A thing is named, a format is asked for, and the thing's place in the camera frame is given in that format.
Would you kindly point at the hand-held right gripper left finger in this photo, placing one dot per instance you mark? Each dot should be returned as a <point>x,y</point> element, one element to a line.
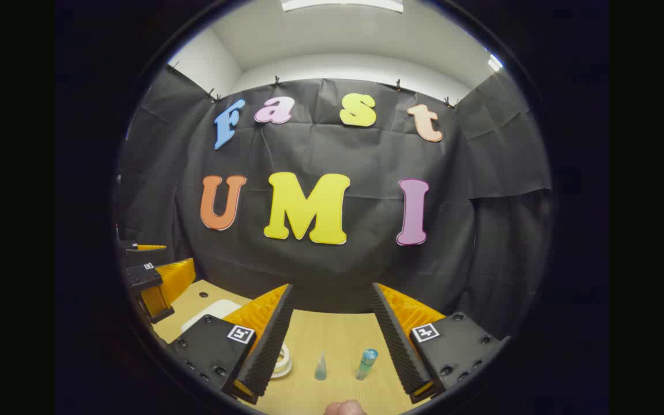
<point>268,340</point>

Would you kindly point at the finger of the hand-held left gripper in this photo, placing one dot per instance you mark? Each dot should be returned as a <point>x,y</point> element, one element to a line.
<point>143,278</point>
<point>139,256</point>

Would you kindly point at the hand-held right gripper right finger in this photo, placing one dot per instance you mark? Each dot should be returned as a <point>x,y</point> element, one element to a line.
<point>395,340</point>

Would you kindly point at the blue cylindrical skincare bottle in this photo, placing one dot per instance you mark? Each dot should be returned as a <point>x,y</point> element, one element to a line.
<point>366,364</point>

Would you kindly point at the clear blue skincare tube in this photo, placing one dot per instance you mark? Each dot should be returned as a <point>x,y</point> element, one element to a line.
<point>321,370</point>

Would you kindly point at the white suitcase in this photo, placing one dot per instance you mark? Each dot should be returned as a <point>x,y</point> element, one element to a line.
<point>214,311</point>

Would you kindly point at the black backdrop cloth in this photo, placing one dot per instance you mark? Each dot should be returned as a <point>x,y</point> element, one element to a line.
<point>338,271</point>

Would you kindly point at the small ceiling light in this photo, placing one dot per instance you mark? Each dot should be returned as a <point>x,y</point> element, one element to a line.
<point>494,62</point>

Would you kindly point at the ceiling light panel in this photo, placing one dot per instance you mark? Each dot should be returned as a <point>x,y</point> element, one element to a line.
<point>343,4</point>

